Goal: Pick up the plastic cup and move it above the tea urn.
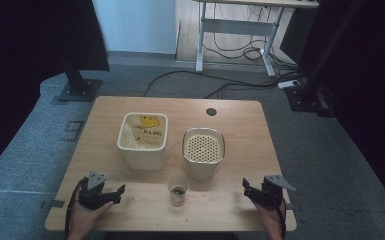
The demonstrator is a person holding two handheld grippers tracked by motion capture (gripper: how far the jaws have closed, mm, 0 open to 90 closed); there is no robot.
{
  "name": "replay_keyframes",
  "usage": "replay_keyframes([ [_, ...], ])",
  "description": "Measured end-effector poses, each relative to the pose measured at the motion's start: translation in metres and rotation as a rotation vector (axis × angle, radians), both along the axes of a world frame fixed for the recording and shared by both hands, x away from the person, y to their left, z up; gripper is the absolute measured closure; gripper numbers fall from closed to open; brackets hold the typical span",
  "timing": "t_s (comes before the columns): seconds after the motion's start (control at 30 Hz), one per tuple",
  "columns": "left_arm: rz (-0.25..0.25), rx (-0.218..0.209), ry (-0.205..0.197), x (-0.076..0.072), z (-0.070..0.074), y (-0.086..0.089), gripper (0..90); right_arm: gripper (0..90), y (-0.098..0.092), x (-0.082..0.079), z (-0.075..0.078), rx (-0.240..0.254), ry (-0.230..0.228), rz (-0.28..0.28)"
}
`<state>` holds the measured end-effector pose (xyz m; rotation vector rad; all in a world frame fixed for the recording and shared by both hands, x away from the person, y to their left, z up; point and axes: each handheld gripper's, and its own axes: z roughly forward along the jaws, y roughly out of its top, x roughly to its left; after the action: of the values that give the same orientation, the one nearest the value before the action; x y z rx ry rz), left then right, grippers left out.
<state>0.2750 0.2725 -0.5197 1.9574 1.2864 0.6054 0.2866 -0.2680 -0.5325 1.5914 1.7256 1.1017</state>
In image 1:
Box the cream container with perforated strainer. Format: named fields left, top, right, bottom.
left=181, top=127, right=226, bottom=181

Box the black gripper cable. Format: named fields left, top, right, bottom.
left=277, top=196, right=287, bottom=240
left=64, top=177, right=89, bottom=240

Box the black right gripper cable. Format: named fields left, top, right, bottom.
left=277, top=196, right=287, bottom=240

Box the cream bin with yellow bag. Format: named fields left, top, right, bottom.
left=116, top=112, right=170, bottom=171

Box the grey floor hatch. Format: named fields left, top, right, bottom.
left=61, top=120, right=85, bottom=142

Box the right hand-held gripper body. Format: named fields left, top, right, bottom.
left=260, top=174, right=297, bottom=211

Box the black curtain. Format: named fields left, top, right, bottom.
left=0, top=0, right=111, bottom=181
left=281, top=0, right=385, bottom=216

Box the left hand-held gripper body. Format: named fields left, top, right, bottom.
left=77, top=170, right=114, bottom=211

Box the small glass cup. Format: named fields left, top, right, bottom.
left=167, top=177, right=190, bottom=207

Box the black floor cable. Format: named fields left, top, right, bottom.
left=142, top=69, right=303, bottom=100

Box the black stand with base plate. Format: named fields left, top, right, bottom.
left=284, top=0, right=364, bottom=118
left=57, top=61, right=103, bottom=103

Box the white desk frame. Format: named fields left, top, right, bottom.
left=192, top=0, right=320, bottom=79

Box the bundle of black cables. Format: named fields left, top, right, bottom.
left=202, top=3, right=301, bottom=73

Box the white power strip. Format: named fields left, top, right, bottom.
left=277, top=79, right=301, bottom=90

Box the person's left hand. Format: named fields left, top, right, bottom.
left=66, top=199, right=115, bottom=240

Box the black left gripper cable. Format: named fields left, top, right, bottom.
left=64, top=177, right=89, bottom=240

